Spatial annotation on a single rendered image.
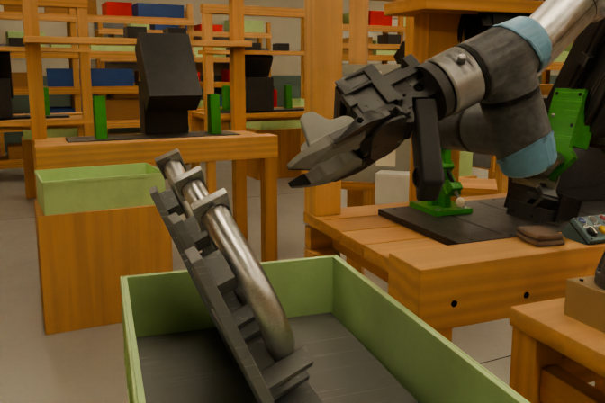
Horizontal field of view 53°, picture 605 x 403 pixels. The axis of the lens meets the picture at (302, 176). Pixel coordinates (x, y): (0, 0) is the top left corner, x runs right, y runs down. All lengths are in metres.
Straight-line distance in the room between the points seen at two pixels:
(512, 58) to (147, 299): 0.74
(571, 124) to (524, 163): 1.07
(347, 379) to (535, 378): 0.46
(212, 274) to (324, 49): 1.29
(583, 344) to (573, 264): 0.45
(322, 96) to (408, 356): 1.04
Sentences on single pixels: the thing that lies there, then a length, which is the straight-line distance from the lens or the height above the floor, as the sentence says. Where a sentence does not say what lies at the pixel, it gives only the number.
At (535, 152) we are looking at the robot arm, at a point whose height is 1.22.
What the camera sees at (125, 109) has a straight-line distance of 8.31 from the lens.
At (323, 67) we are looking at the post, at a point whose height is 1.33.
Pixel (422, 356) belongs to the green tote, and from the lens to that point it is 0.93.
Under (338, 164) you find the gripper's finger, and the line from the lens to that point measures 0.70.
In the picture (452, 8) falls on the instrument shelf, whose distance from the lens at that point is 1.92.
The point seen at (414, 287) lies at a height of 0.85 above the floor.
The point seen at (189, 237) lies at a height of 1.12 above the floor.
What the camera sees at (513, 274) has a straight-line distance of 1.51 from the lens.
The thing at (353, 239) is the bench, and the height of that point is 0.88.
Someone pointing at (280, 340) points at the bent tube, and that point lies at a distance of 0.65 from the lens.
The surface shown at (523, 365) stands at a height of 0.74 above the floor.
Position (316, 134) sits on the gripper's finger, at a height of 1.25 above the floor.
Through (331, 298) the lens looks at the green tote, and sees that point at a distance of 1.25.
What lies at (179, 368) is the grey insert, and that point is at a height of 0.85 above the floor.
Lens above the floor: 1.32
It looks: 10 degrees down
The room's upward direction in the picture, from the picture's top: straight up
